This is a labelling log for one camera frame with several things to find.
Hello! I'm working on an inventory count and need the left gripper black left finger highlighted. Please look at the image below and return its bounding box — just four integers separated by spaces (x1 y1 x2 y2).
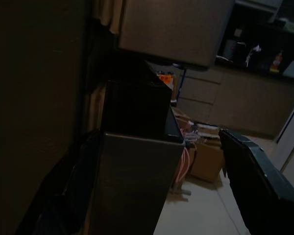
16 129 102 235

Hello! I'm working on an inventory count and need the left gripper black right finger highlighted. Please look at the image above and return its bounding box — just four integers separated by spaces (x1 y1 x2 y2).
219 128 294 235

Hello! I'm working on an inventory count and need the grey fridge door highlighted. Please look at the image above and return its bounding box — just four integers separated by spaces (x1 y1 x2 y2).
88 60 186 235

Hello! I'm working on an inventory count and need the plain cardboard box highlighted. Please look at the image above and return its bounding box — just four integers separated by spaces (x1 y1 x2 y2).
189 137 225 184

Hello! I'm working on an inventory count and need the cardboard box with inserts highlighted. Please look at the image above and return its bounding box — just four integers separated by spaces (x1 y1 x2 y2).
172 107 222 147

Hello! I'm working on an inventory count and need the grey cabinets black counter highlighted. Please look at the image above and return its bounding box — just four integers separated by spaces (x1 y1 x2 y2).
171 0 294 139

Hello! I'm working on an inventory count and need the blue mop pole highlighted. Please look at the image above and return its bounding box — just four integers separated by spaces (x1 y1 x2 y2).
176 68 187 103

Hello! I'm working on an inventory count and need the cardboard box orange label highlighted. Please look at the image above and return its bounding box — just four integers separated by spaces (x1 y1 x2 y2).
156 70 178 108

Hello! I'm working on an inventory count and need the grey freezer door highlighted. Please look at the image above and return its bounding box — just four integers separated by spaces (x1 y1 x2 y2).
117 0 236 72

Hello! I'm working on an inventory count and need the pink cable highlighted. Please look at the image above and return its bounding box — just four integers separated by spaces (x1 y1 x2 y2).
175 146 190 185

